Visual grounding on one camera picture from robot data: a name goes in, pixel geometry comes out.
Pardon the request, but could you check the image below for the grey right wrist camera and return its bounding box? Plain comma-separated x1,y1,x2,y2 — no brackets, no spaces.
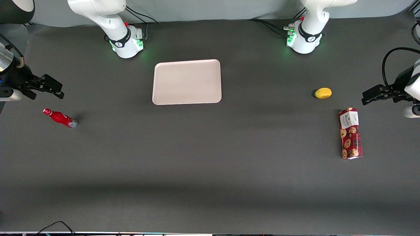
0,88,24,102

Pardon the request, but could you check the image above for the black arm base cable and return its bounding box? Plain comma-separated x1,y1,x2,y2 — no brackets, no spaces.
104,6,159,42
248,7,307,37

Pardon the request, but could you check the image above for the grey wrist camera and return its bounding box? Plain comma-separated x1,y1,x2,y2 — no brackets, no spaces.
0,88,24,102
403,105,420,119

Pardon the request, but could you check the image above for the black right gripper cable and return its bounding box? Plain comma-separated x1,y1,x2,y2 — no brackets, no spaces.
0,33,25,69

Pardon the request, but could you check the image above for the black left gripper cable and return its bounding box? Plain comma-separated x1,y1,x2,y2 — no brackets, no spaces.
382,47,420,89

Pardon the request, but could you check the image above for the black left arm base cable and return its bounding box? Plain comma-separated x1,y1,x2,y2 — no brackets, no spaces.
248,7,307,37

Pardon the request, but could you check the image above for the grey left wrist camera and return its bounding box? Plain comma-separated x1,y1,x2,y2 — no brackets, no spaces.
403,105,420,119

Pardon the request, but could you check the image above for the black table edge cable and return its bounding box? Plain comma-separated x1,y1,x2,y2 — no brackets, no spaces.
32,221,76,236

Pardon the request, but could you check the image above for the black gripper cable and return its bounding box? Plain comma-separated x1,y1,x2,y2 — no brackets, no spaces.
382,47,420,89
0,33,25,69

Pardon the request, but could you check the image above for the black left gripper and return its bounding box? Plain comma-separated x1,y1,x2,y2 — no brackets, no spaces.
362,66,415,106

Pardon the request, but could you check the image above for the cream plastic tray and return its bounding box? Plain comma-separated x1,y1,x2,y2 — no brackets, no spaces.
152,59,222,106

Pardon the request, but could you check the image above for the black right arm base cable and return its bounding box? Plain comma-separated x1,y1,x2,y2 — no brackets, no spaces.
104,6,159,42

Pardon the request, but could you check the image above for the red coke bottle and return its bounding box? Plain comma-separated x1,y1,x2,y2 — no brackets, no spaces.
43,108,78,128

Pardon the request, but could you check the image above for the red cookie box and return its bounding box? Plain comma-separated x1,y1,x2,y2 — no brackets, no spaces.
338,108,364,160

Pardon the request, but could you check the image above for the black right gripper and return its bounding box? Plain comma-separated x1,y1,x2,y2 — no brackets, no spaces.
0,61,65,100

